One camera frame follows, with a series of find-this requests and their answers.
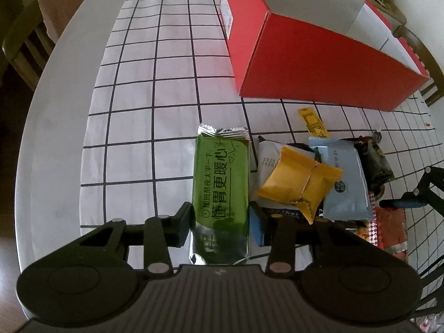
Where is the yellow cartoon sachet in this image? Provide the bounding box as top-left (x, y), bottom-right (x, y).
top-left (297, 107), bottom-right (329, 140)

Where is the checkered white tablecloth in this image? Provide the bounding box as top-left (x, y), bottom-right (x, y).
top-left (79, 0), bottom-right (444, 320)

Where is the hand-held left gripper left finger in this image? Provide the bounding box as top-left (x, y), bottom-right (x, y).
top-left (80, 201), bottom-right (195, 276)

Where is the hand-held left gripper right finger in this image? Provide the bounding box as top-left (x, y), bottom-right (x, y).
top-left (248, 202), bottom-right (362, 280)

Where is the red checkered snack packet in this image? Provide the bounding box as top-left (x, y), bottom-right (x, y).
top-left (342, 189), bottom-right (410, 261)

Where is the green snack packet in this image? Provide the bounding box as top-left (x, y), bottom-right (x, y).
top-left (189, 123), bottom-right (251, 267)

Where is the white navy snack packet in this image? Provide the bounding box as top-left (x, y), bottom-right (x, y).
top-left (250, 201), bottom-right (303, 223)

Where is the yellow snack packet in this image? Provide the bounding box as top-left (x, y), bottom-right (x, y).
top-left (257, 146), bottom-right (343, 225)

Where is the light blue snack packet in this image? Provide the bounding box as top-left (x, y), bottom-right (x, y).
top-left (308, 137), bottom-right (375, 223)

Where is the brown towel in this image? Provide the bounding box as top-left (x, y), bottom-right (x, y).
top-left (36, 0), bottom-right (87, 42)

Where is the wooden chair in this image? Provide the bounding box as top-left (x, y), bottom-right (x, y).
top-left (393, 24), bottom-right (444, 107)
top-left (2, 0), bottom-right (88, 91)

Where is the dark brown snack packet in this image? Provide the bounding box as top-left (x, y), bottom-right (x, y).
top-left (342, 130), bottom-right (395, 191)

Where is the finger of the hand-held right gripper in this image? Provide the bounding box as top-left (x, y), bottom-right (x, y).
top-left (379, 166), bottom-right (444, 210)

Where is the red cardboard box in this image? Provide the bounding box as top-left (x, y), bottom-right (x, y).
top-left (220, 0), bottom-right (431, 112)

